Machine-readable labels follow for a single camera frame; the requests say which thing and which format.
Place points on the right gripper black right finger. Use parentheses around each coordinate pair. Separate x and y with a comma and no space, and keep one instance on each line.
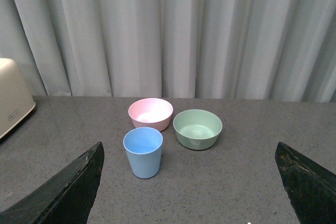
(310,187)

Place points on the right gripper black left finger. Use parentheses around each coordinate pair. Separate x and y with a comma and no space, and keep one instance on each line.
(65,198)

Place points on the blue plastic cup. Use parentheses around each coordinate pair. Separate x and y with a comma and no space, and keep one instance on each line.
(143,147)

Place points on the cream white toaster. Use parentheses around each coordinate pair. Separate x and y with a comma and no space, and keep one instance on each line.
(16,99)

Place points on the pink plastic bowl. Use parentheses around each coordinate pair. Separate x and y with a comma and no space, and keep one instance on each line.
(151,112)

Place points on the green plastic bowl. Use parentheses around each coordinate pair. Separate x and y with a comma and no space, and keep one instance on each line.
(197,129)

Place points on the grey-white curtain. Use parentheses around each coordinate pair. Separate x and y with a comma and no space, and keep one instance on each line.
(230,49)

